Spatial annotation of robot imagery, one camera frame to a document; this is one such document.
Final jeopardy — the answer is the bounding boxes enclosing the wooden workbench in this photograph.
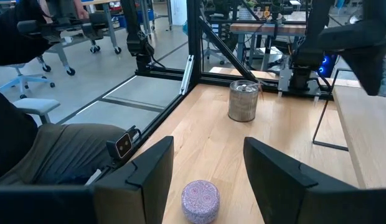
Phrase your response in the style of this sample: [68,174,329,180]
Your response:
[229,23,308,68]

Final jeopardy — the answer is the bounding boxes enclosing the black table-level camera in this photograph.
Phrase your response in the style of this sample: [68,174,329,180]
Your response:
[105,125,143,161]

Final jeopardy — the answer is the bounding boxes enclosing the small pink candle tin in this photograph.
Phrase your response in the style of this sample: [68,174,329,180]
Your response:
[181,179,221,224]

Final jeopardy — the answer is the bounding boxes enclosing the tall silver candle tin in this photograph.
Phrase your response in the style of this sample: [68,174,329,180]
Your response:
[227,79,265,123]

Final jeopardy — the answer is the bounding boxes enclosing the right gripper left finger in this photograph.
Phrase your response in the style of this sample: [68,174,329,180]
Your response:
[93,135,175,224]

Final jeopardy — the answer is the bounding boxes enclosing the wooden shelf riser black legs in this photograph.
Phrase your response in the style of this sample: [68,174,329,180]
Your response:
[312,67,386,190]

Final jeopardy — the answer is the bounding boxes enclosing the white office chair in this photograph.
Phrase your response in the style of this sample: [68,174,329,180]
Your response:
[0,63,56,100]

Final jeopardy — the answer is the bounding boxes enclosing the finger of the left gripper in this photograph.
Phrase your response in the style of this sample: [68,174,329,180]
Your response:
[341,42,386,96]

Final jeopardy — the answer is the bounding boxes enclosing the computer tower blue light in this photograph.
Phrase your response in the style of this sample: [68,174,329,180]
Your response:
[316,53,337,78]

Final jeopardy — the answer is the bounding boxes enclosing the black aluminium table frame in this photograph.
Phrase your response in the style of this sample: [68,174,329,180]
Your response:
[87,0,336,187]

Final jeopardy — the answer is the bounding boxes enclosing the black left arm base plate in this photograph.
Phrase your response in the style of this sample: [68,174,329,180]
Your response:
[277,67,334,101]

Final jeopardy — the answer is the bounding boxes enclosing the person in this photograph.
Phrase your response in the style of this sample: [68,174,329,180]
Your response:
[0,0,129,187]

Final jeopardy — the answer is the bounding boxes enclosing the white patterned pot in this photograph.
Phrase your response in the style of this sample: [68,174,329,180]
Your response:
[238,6,259,21]

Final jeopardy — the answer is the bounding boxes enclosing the silver frame bracket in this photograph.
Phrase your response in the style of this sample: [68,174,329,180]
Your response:
[179,54,195,96]

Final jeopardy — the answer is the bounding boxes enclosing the person's hand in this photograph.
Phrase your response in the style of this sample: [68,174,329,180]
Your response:
[73,0,90,20]

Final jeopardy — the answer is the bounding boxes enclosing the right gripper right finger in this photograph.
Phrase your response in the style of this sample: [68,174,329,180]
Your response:
[243,136,359,224]

